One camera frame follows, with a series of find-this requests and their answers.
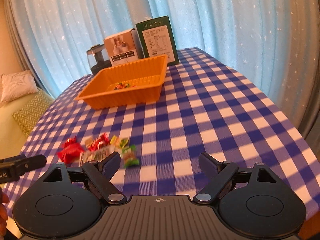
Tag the blue checked tablecloth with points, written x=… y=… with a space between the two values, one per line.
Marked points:
x=200 y=117

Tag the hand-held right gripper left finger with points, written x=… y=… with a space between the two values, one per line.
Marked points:
x=111 y=164

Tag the white pillow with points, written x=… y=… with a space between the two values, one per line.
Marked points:
x=17 y=85

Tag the large red snack packet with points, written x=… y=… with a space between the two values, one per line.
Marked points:
x=68 y=154

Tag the blue star curtain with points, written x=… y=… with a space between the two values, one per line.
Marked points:
x=212 y=17

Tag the white humidifier box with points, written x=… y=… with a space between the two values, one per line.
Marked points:
x=122 y=47

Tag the grey curtain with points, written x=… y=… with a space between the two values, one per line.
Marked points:
x=22 y=42

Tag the green candy packet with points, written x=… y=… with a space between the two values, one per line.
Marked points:
x=130 y=157
x=124 y=143

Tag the glass jar with dark lid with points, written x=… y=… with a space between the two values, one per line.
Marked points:
x=96 y=57

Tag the clear white snack packet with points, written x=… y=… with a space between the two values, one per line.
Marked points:
x=93 y=156

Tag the yellow candy packet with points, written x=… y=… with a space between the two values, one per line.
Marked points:
x=114 y=140

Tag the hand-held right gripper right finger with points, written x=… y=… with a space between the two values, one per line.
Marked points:
x=208 y=165

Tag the orange green candy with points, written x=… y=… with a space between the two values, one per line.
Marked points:
x=121 y=85

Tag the green zigzag pillow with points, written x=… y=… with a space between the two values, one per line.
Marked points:
x=31 y=112

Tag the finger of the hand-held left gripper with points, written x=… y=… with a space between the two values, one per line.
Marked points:
x=30 y=163

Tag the small red snack packet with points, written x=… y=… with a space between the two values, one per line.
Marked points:
x=71 y=141

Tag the beige candy packet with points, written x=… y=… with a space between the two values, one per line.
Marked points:
x=89 y=142

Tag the pale green sofa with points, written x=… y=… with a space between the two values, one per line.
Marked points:
x=10 y=130

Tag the orange plastic tray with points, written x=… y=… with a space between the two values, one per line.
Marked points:
x=140 y=80

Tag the person's left hand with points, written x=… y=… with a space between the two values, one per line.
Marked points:
x=3 y=212

